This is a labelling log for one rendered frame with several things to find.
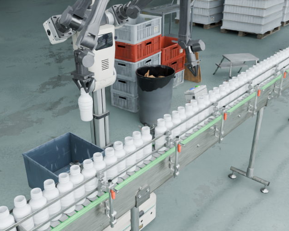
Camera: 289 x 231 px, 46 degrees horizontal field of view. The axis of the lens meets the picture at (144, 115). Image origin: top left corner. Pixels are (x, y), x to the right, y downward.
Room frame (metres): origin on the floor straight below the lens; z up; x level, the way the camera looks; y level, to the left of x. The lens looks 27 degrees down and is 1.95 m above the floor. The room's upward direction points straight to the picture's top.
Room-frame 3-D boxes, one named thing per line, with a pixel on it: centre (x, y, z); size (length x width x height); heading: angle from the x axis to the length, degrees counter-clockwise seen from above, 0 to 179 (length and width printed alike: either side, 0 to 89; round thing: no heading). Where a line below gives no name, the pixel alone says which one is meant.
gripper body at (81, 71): (1.52, 0.29, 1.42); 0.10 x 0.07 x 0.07; 50
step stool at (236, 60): (5.06, -1.41, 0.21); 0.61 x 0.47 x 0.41; 12
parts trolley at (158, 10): (6.65, -0.46, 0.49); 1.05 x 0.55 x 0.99; 139
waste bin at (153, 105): (3.68, -0.12, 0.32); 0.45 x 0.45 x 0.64
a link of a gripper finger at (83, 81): (1.52, 0.28, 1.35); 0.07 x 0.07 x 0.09; 50
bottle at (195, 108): (1.71, -0.27, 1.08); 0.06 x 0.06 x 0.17
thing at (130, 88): (4.24, 0.11, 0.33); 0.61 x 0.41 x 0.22; 145
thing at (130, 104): (4.24, 0.11, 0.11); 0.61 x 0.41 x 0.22; 145
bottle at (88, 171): (1.13, 0.23, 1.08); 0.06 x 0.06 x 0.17
